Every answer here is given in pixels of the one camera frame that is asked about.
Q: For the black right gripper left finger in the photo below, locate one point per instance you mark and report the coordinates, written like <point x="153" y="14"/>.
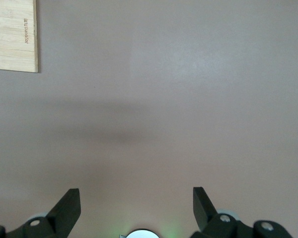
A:
<point x="64" y="213"/>

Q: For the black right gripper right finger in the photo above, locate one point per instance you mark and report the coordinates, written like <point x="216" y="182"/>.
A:
<point x="204" y="213"/>

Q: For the brown table cover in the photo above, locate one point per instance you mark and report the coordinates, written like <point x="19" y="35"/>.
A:
<point x="164" y="99"/>

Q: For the bamboo cutting board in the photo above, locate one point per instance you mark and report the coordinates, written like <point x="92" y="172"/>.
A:
<point x="12" y="44"/>

